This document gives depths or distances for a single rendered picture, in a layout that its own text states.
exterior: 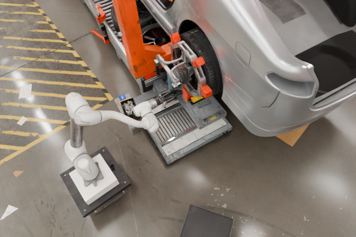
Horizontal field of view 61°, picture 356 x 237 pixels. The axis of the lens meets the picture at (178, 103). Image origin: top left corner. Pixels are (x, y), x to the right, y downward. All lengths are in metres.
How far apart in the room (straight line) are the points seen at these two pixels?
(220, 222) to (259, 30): 1.60
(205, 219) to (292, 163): 1.20
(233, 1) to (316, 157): 2.04
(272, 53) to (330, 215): 1.90
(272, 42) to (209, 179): 1.72
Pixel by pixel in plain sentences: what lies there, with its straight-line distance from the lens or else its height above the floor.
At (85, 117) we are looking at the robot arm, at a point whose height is 1.21.
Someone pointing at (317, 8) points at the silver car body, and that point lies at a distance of 3.51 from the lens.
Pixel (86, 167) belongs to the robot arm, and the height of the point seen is 0.66.
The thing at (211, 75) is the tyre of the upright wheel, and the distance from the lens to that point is 2.64.
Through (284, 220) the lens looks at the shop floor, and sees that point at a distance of 3.22.
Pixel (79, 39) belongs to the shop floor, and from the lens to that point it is 4.78.
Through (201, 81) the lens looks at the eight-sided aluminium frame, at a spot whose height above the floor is 0.96.
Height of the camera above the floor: 3.00
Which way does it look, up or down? 54 degrees down
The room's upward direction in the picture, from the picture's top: 4 degrees counter-clockwise
